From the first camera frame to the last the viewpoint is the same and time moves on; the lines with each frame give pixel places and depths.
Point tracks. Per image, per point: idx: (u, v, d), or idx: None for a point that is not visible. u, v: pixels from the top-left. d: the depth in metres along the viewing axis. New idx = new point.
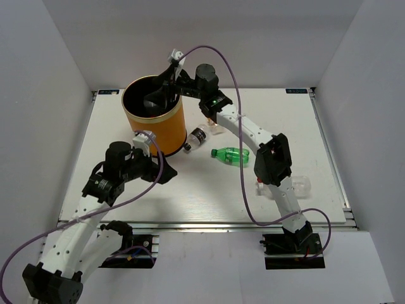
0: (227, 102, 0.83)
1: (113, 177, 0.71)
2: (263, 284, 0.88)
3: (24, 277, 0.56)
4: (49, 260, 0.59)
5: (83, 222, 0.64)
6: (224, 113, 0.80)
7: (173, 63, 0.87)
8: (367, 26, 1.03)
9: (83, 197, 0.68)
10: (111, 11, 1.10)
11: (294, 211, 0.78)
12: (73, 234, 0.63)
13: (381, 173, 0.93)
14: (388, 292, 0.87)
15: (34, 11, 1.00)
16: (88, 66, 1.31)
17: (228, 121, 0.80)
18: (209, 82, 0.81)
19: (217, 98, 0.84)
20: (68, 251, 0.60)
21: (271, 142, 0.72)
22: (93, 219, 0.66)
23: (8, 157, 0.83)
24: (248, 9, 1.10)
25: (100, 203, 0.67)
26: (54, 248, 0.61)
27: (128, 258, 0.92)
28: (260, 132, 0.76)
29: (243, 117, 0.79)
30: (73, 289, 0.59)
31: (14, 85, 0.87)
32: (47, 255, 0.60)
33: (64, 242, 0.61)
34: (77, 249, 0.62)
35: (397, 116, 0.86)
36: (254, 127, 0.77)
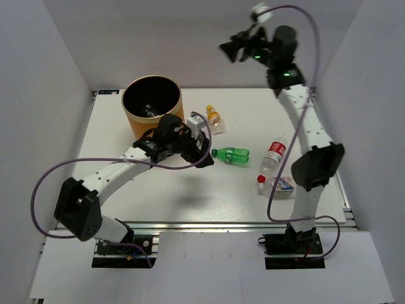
0: (299, 82, 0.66)
1: (161, 142, 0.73)
2: (264, 284, 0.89)
3: (64, 186, 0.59)
4: (90, 181, 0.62)
5: (128, 163, 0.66)
6: (291, 92, 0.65)
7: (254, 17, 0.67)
8: (367, 28, 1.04)
9: (132, 147, 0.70)
10: (111, 11, 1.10)
11: (308, 216, 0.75)
12: (117, 168, 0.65)
13: (380, 173, 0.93)
14: (388, 292, 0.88)
15: (33, 11, 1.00)
16: (88, 66, 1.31)
17: (290, 104, 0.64)
18: (288, 46, 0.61)
19: (290, 72, 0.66)
20: (107, 180, 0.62)
21: (324, 149, 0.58)
22: (137, 165, 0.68)
23: (8, 158, 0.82)
24: (249, 9, 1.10)
25: (147, 156, 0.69)
26: (97, 173, 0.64)
27: (128, 258, 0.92)
28: (318, 133, 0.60)
29: (309, 107, 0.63)
30: (92, 223, 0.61)
31: (13, 85, 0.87)
32: (89, 176, 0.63)
33: (107, 171, 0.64)
34: (115, 183, 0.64)
35: (397, 116, 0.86)
36: (315, 125, 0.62)
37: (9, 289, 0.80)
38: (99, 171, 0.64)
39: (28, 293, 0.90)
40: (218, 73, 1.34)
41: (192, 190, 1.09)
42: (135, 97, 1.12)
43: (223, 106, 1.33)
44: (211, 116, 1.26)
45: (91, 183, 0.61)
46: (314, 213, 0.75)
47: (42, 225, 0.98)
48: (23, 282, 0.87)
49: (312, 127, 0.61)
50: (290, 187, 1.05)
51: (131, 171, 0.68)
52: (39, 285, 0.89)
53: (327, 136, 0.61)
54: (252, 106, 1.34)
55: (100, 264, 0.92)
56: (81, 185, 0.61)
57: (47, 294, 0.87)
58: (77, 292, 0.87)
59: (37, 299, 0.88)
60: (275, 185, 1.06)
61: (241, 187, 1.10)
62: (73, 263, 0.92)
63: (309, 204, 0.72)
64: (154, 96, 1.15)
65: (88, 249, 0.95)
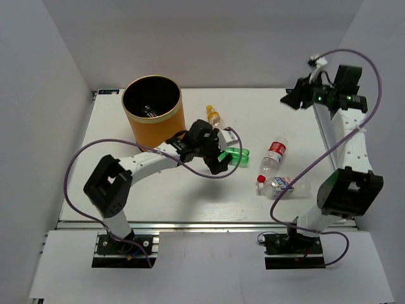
0: (359, 108, 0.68)
1: (190, 145, 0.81)
2: (264, 284, 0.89)
3: (103, 161, 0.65)
4: (126, 163, 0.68)
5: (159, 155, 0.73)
6: (345, 113, 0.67)
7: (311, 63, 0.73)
8: (367, 27, 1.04)
9: (164, 144, 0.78)
10: (111, 11, 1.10)
11: (313, 228, 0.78)
12: (150, 157, 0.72)
13: (380, 173, 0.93)
14: (388, 292, 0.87)
15: (34, 10, 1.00)
16: (88, 66, 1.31)
17: (340, 125, 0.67)
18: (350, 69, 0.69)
19: (354, 97, 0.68)
20: (141, 165, 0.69)
21: (361, 175, 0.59)
22: (166, 159, 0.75)
23: (8, 157, 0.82)
24: (249, 8, 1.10)
25: (176, 153, 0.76)
26: (133, 158, 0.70)
27: (128, 258, 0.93)
28: (359, 157, 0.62)
29: (359, 132, 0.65)
30: (116, 202, 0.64)
31: (13, 85, 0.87)
32: (125, 158, 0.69)
33: (142, 158, 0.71)
34: (145, 170, 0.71)
35: (397, 116, 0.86)
36: (359, 149, 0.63)
37: (9, 289, 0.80)
38: (133, 156, 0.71)
39: (29, 293, 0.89)
40: (218, 73, 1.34)
41: (192, 190, 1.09)
42: (135, 97, 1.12)
43: (223, 106, 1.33)
44: (211, 116, 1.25)
45: (126, 164, 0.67)
46: (320, 228, 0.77)
47: (42, 224, 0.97)
48: (23, 282, 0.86)
49: (355, 150, 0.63)
50: (290, 187, 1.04)
51: (159, 163, 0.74)
52: (39, 285, 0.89)
53: (368, 164, 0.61)
54: (252, 106, 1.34)
55: (100, 263, 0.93)
56: (117, 164, 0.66)
57: (47, 294, 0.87)
58: (77, 292, 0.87)
59: (37, 299, 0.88)
60: (274, 185, 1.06)
61: (241, 187, 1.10)
62: (73, 263, 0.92)
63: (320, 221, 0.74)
64: (154, 96, 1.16)
65: (88, 249, 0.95)
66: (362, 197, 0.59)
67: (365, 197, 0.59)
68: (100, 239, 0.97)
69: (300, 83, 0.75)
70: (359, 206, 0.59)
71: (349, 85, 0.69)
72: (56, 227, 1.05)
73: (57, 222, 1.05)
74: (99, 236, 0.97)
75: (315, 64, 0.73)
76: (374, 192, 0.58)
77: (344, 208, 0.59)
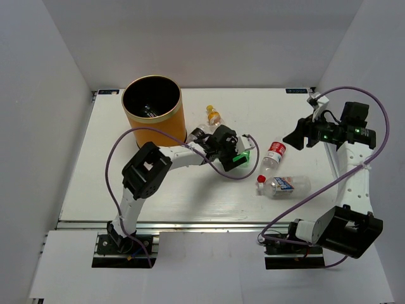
0: (366, 142, 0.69)
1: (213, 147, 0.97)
2: (264, 284, 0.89)
3: (145, 145, 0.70)
4: (166, 151, 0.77)
5: (192, 150, 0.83)
6: (351, 147, 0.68)
7: (312, 102, 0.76)
8: (367, 27, 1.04)
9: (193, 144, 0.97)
10: (111, 11, 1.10)
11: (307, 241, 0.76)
12: (185, 150, 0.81)
13: (380, 173, 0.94)
14: (388, 292, 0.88)
15: (34, 11, 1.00)
16: (88, 66, 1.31)
17: (345, 157, 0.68)
18: (357, 106, 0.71)
19: (362, 130, 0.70)
20: (177, 154, 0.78)
21: (360, 218, 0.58)
22: (195, 155, 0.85)
23: (8, 158, 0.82)
24: (249, 8, 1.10)
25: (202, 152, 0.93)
26: (170, 148, 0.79)
27: (128, 258, 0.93)
28: (360, 196, 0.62)
29: (364, 168, 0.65)
30: (152, 185, 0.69)
31: (13, 85, 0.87)
32: (164, 147, 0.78)
33: (178, 149, 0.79)
34: (178, 160, 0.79)
35: (397, 116, 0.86)
36: (361, 188, 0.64)
37: (9, 289, 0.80)
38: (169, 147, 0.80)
39: (29, 292, 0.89)
40: (218, 73, 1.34)
41: (192, 190, 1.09)
42: (135, 97, 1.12)
43: (223, 106, 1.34)
44: (211, 116, 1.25)
45: (166, 152, 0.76)
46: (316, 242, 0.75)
47: (42, 224, 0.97)
48: (23, 282, 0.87)
49: (357, 188, 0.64)
50: (290, 187, 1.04)
51: (190, 157, 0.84)
52: (40, 284, 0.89)
53: (368, 204, 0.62)
54: (252, 106, 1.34)
55: (100, 263, 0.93)
56: (156, 150, 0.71)
57: (47, 294, 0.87)
58: (77, 292, 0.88)
59: (37, 299, 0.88)
60: (274, 185, 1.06)
61: (241, 187, 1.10)
62: (73, 263, 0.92)
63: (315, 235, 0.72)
64: (154, 95, 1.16)
65: (88, 249, 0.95)
66: (358, 239, 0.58)
67: (362, 238, 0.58)
68: (100, 239, 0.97)
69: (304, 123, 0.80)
70: (355, 247, 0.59)
71: (355, 120, 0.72)
72: (56, 227, 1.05)
73: (57, 222, 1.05)
74: (99, 235, 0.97)
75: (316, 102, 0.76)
76: (371, 236, 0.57)
77: (338, 246, 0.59)
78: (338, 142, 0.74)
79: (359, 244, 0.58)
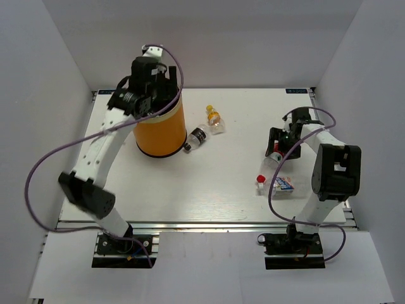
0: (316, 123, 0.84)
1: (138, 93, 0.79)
2: (264, 284, 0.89)
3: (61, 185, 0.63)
4: (83, 169, 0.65)
5: (110, 134, 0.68)
6: (309, 125, 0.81)
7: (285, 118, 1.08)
8: (367, 27, 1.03)
9: (109, 111, 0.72)
10: (111, 9, 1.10)
11: (313, 222, 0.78)
12: (102, 145, 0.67)
13: (380, 173, 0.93)
14: (388, 292, 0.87)
15: (34, 11, 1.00)
16: (88, 66, 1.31)
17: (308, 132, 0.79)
18: (300, 108, 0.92)
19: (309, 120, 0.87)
20: (97, 162, 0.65)
21: (342, 152, 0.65)
22: (118, 134, 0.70)
23: (7, 157, 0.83)
24: (248, 9, 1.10)
25: (126, 116, 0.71)
26: (85, 158, 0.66)
27: (128, 258, 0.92)
28: (332, 140, 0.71)
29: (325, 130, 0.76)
30: (103, 201, 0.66)
31: (14, 85, 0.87)
32: (80, 163, 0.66)
33: (94, 152, 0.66)
34: (105, 159, 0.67)
35: (397, 116, 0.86)
36: (328, 136, 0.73)
37: (9, 289, 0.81)
38: (86, 156, 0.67)
39: (29, 292, 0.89)
40: (218, 73, 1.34)
41: (191, 190, 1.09)
42: None
43: (223, 107, 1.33)
44: (211, 116, 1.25)
45: (84, 171, 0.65)
46: (320, 220, 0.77)
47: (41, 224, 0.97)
48: (24, 282, 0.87)
49: (326, 137, 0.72)
50: (290, 187, 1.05)
51: (114, 140, 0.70)
52: (40, 284, 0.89)
53: (342, 143, 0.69)
54: (252, 106, 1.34)
55: (100, 263, 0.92)
56: (75, 177, 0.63)
57: (46, 294, 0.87)
58: (77, 291, 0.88)
59: (37, 299, 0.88)
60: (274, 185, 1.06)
61: (241, 187, 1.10)
62: (73, 262, 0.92)
63: (319, 211, 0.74)
64: None
65: (88, 249, 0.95)
66: (350, 171, 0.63)
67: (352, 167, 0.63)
68: (100, 239, 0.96)
69: (274, 130, 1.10)
70: (352, 177, 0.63)
71: (304, 118, 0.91)
72: (56, 227, 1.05)
73: (57, 222, 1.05)
74: (99, 236, 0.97)
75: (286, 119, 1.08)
76: (357, 161, 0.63)
77: (338, 186, 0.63)
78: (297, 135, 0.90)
79: (354, 173, 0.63)
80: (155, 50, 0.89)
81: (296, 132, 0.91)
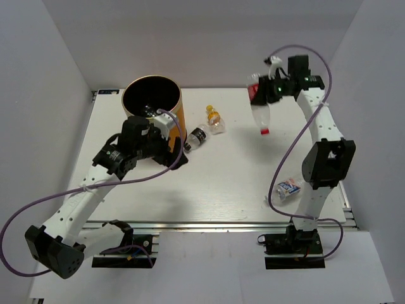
0: (318, 85, 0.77)
1: (126, 151, 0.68)
2: (264, 284, 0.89)
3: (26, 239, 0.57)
4: (54, 225, 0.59)
5: (90, 191, 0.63)
6: (307, 93, 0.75)
7: (268, 61, 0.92)
8: (367, 27, 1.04)
9: (93, 167, 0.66)
10: (110, 9, 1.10)
11: (311, 215, 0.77)
12: (79, 201, 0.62)
13: (380, 173, 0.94)
14: (388, 293, 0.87)
15: (34, 11, 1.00)
16: (88, 66, 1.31)
17: (307, 104, 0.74)
18: (299, 59, 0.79)
19: (311, 79, 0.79)
20: (71, 219, 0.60)
21: (335, 144, 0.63)
22: (99, 191, 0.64)
23: (7, 157, 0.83)
24: (248, 9, 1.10)
25: (109, 175, 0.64)
26: (59, 215, 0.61)
27: (128, 258, 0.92)
28: (330, 128, 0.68)
29: (324, 106, 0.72)
30: (71, 260, 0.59)
31: (14, 85, 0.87)
32: (51, 216, 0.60)
33: (69, 209, 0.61)
34: (81, 218, 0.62)
35: (397, 115, 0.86)
36: (328, 121, 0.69)
37: (9, 288, 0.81)
38: (60, 209, 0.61)
39: (29, 292, 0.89)
40: (218, 72, 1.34)
41: (191, 190, 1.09)
42: (135, 97, 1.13)
43: (223, 107, 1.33)
44: (211, 116, 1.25)
45: (54, 228, 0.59)
46: (317, 213, 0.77)
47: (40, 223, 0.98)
48: (23, 282, 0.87)
49: (326, 122, 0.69)
50: (297, 189, 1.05)
51: (93, 199, 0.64)
52: (40, 284, 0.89)
53: (338, 133, 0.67)
54: None
55: (100, 263, 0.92)
56: (43, 232, 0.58)
57: (45, 294, 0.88)
58: (77, 291, 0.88)
59: (37, 299, 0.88)
60: (282, 191, 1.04)
61: (241, 187, 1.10)
62: None
63: (316, 203, 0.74)
64: (154, 95, 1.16)
65: None
66: (341, 163, 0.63)
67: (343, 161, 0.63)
68: None
69: (261, 80, 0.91)
70: (342, 170, 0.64)
71: (302, 70, 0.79)
72: None
73: None
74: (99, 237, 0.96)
75: (271, 63, 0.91)
76: (350, 156, 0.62)
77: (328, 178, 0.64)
78: (290, 92, 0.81)
79: (344, 166, 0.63)
80: (166, 119, 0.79)
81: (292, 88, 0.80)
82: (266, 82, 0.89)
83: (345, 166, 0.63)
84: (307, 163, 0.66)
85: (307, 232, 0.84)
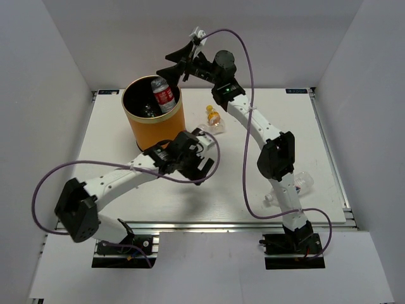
0: (240, 92, 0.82)
1: (173, 155, 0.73)
2: (264, 284, 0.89)
3: (66, 188, 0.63)
4: (93, 185, 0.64)
5: (134, 171, 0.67)
6: (236, 102, 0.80)
7: (195, 42, 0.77)
8: (367, 26, 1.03)
9: (142, 156, 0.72)
10: (110, 10, 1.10)
11: (295, 208, 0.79)
12: (122, 174, 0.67)
13: (380, 173, 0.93)
14: (388, 293, 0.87)
15: (34, 11, 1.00)
16: (88, 66, 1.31)
17: (238, 113, 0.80)
18: (230, 69, 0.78)
19: (230, 87, 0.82)
20: (110, 187, 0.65)
21: (277, 139, 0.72)
22: (143, 175, 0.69)
23: (7, 157, 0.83)
24: (249, 9, 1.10)
25: (155, 166, 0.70)
26: (101, 178, 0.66)
27: (128, 258, 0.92)
28: (268, 127, 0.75)
29: (254, 110, 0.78)
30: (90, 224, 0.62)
31: (14, 85, 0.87)
32: (93, 178, 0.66)
33: (112, 177, 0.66)
34: (118, 189, 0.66)
35: (397, 116, 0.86)
36: (263, 122, 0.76)
37: (9, 289, 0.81)
38: (103, 176, 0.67)
39: (29, 292, 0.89)
40: None
41: (192, 190, 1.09)
42: (135, 97, 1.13)
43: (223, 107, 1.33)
44: (211, 116, 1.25)
45: (92, 188, 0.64)
46: (299, 205, 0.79)
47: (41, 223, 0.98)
48: (23, 282, 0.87)
49: (261, 124, 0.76)
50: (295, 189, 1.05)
51: (136, 178, 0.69)
52: (40, 285, 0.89)
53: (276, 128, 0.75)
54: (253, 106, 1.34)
55: (100, 263, 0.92)
56: (83, 188, 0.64)
57: (45, 294, 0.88)
58: (77, 291, 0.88)
59: (37, 299, 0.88)
60: None
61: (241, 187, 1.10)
62: (73, 263, 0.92)
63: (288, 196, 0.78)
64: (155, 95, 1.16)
65: (87, 249, 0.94)
66: (287, 152, 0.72)
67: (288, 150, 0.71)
68: None
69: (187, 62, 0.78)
70: (290, 158, 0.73)
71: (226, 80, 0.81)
72: (56, 227, 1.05)
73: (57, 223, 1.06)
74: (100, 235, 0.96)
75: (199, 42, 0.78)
76: (292, 144, 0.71)
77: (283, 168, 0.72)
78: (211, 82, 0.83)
79: (290, 154, 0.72)
80: (207, 139, 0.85)
81: (214, 91, 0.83)
82: (188, 65, 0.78)
83: (293, 153, 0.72)
84: (262, 163, 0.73)
85: (307, 231, 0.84)
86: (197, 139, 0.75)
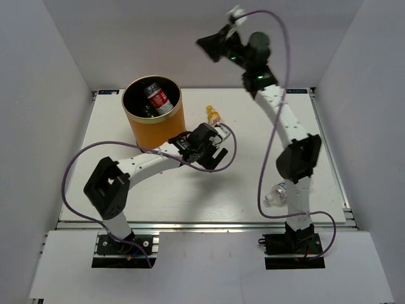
0: (273, 83, 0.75)
1: (193, 145, 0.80)
2: (264, 284, 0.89)
3: (99, 165, 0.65)
4: (125, 164, 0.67)
5: (161, 156, 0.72)
6: (266, 92, 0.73)
7: (231, 21, 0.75)
8: (367, 26, 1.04)
9: (166, 144, 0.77)
10: (110, 10, 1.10)
11: (302, 211, 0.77)
12: (150, 159, 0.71)
13: (380, 173, 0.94)
14: (388, 293, 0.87)
15: (34, 11, 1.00)
16: (88, 66, 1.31)
17: (267, 104, 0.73)
18: (262, 52, 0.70)
19: (263, 75, 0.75)
20: (140, 168, 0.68)
21: (304, 140, 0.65)
22: (168, 161, 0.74)
23: (7, 157, 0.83)
24: (248, 9, 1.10)
25: (179, 153, 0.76)
26: (132, 159, 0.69)
27: (128, 258, 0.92)
28: (296, 126, 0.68)
29: (284, 104, 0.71)
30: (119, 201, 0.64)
31: (14, 85, 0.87)
32: (124, 159, 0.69)
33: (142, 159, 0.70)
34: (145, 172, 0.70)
35: (397, 116, 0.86)
36: (292, 120, 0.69)
37: (9, 289, 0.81)
38: (133, 158, 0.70)
39: (29, 292, 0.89)
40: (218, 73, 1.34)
41: (193, 190, 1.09)
42: (135, 97, 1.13)
43: (223, 107, 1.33)
44: (211, 116, 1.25)
45: (124, 166, 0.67)
46: (307, 207, 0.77)
47: (41, 223, 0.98)
48: (23, 282, 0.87)
49: (290, 121, 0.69)
50: None
51: (161, 164, 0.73)
52: (40, 285, 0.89)
53: (304, 129, 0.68)
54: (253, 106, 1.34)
55: (100, 264, 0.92)
56: (116, 166, 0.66)
57: (45, 294, 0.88)
58: (77, 291, 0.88)
59: (37, 299, 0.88)
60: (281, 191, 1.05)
61: (241, 187, 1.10)
62: (74, 263, 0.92)
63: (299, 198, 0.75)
64: None
65: (88, 249, 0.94)
66: (311, 157, 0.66)
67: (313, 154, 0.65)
68: (100, 239, 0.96)
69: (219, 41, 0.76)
70: (312, 163, 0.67)
71: (259, 65, 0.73)
72: (56, 227, 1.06)
73: (57, 222, 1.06)
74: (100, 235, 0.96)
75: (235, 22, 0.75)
76: (317, 149, 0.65)
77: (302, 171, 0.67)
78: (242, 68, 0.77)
79: (314, 158, 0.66)
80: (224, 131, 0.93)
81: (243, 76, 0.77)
82: (221, 45, 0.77)
83: (316, 158, 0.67)
84: (281, 162, 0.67)
85: (307, 231, 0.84)
86: (216, 131, 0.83)
